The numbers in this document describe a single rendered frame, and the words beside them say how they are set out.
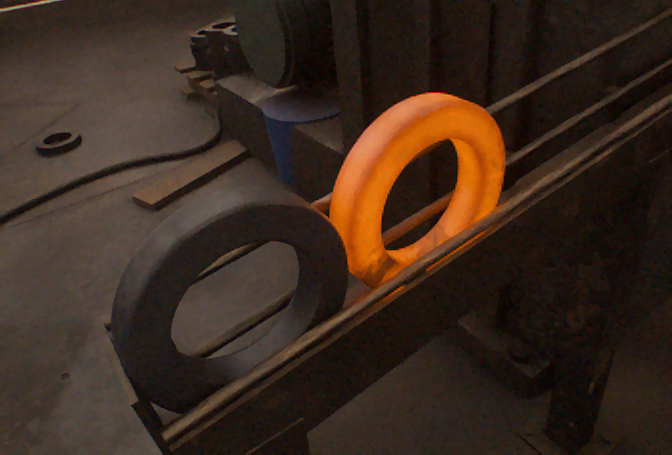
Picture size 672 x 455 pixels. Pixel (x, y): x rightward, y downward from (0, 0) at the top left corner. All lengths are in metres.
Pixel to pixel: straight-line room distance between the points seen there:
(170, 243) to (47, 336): 1.22
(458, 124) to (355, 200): 0.11
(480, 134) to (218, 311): 1.05
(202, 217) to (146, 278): 0.05
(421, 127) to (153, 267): 0.23
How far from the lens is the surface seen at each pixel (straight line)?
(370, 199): 0.43
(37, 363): 1.51
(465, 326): 1.23
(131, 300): 0.38
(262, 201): 0.38
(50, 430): 1.35
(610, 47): 0.77
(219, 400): 0.43
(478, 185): 0.53
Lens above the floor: 0.94
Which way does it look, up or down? 32 degrees down
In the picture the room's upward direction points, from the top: 6 degrees counter-clockwise
